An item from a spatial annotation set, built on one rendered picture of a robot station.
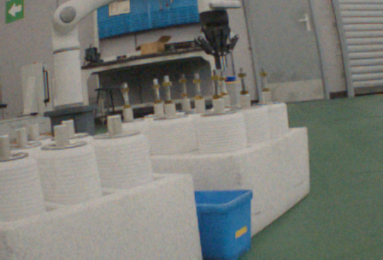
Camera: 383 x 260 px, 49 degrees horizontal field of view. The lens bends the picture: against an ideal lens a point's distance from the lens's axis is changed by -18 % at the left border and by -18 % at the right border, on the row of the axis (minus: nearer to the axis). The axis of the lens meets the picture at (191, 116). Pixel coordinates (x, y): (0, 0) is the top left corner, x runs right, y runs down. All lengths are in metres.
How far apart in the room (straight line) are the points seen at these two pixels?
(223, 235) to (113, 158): 0.23
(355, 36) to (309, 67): 0.88
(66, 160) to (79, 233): 0.10
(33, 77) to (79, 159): 4.24
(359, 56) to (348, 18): 0.56
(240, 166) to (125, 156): 0.28
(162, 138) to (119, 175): 0.33
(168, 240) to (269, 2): 5.76
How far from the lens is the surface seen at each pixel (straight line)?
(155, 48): 5.92
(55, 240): 0.57
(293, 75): 6.29
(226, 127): 0.97
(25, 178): 0.57
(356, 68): 6.38
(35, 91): 4.83
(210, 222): 0.82
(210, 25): 1.26
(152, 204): 0.70
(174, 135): 1.03
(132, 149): 0.72
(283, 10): 6.36
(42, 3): 7.15
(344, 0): 6.47
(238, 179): 0.92
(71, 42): 1.44
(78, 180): 0.64
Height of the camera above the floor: 0.31
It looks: 3 degrees down
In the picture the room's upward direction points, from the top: 7 degrees counter-clockwise
